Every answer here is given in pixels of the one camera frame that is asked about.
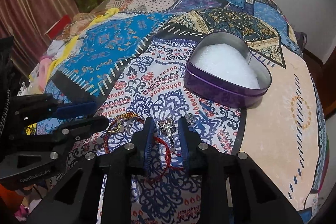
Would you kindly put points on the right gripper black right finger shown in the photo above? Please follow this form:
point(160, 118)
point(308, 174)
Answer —
point(233, 187)

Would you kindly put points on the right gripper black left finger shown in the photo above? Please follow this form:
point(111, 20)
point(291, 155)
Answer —
point(98, 183)

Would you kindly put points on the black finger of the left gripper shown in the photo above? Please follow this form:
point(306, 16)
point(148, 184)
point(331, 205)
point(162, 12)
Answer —
point(78, 130)
point(72, 109)

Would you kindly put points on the patchwork patterned bedspread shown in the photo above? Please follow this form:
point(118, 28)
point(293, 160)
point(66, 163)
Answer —
point(135, 61)

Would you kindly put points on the striped brown curtain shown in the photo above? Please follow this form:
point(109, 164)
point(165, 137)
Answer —
point(28, 21)

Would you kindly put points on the purple heart-shaped tin box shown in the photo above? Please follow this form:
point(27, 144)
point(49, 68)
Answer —
point(220, 91)

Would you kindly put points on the white foam pad in tin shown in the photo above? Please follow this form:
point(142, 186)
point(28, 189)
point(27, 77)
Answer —
point(226, 63)

